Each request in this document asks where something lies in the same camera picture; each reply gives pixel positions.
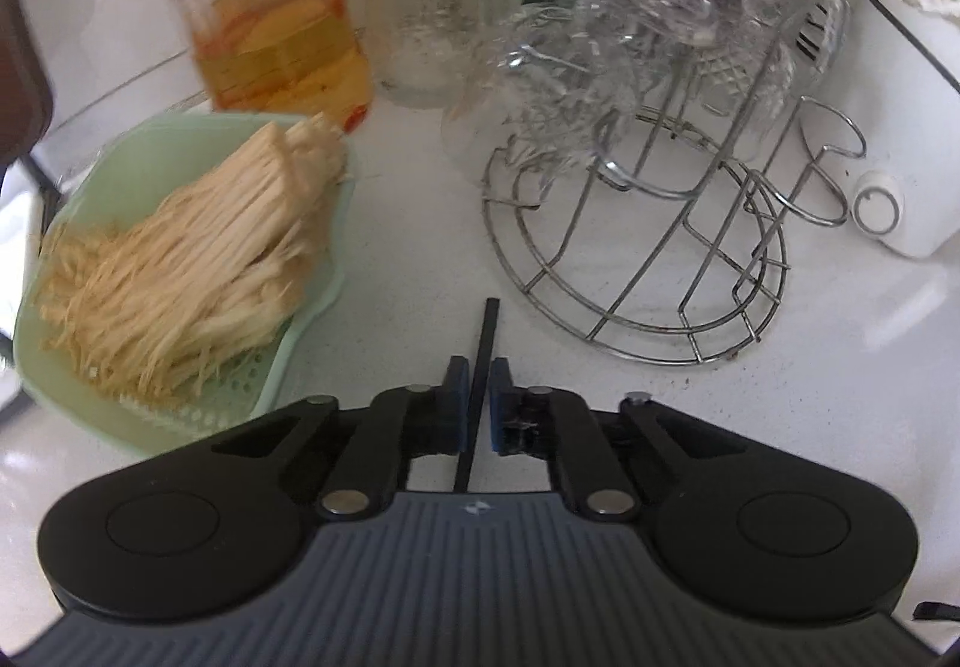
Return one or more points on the green plastic colander basket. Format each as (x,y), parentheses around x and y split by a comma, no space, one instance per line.
(128,183)

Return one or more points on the white kitchen appliance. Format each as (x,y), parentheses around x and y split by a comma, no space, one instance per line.
(905,95)

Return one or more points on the brown wooden cutting board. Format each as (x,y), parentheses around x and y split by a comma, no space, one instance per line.
(26,99)

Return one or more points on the crystal cut glass on rack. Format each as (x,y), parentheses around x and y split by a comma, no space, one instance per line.
(768,54)

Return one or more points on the black chopstick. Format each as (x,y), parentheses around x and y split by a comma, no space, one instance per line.
(478,389)

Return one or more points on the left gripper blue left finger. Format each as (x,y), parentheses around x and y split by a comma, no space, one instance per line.
(451,408)

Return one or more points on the enoki mushroom bunch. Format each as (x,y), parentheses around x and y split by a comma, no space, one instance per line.
(153,312)

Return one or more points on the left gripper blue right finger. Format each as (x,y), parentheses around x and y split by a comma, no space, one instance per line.
(505,401)

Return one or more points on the upturned glass on rack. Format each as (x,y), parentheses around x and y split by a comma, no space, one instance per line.
(544,91)

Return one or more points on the wire glass drying rack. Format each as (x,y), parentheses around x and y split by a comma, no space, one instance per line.
(666,248)

